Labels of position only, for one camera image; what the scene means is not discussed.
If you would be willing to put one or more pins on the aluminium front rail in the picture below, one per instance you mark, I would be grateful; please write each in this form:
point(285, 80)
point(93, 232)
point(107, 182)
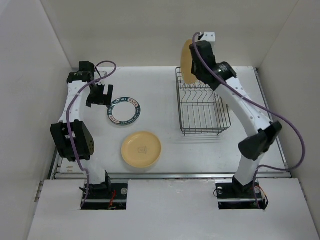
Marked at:
point(64, 176)

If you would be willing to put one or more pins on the black wire dish rack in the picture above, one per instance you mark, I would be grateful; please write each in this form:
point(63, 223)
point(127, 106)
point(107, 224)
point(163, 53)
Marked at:
point(201, 110)

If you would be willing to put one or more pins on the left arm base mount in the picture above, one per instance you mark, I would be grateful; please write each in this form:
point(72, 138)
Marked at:
point(105, 197)

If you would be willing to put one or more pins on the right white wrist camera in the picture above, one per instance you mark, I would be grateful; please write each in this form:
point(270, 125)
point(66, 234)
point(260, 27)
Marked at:
point(207, 36)

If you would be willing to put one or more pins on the green rimmed lettered plate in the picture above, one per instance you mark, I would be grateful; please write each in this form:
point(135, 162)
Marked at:
point(124, 111)

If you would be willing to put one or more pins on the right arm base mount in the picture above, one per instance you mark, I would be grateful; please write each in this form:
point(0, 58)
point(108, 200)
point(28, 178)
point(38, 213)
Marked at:
point(250, 199)

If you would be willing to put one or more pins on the white cutlery holder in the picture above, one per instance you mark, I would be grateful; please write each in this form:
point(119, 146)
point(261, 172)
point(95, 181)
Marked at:
point(226, 108)

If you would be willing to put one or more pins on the tan rimmed patterned plate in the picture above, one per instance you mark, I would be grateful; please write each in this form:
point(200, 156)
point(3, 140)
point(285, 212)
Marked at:
point(141, 149)

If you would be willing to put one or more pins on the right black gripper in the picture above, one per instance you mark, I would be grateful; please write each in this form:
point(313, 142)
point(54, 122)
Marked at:
point(192, 68)

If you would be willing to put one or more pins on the aluminium right rail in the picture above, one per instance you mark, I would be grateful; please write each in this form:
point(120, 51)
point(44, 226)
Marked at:
point(285, 164)

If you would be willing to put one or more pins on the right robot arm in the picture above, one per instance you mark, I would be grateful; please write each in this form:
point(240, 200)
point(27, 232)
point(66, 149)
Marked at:
point(260, 130)

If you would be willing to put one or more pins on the tan wooden plate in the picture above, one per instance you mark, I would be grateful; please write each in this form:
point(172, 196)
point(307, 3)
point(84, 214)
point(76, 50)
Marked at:
point(186, 63)

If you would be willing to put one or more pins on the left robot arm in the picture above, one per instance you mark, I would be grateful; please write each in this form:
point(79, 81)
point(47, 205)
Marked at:
point(70, 134)

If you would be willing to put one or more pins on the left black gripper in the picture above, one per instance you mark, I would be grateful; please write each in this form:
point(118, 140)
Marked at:
point(102, 99)

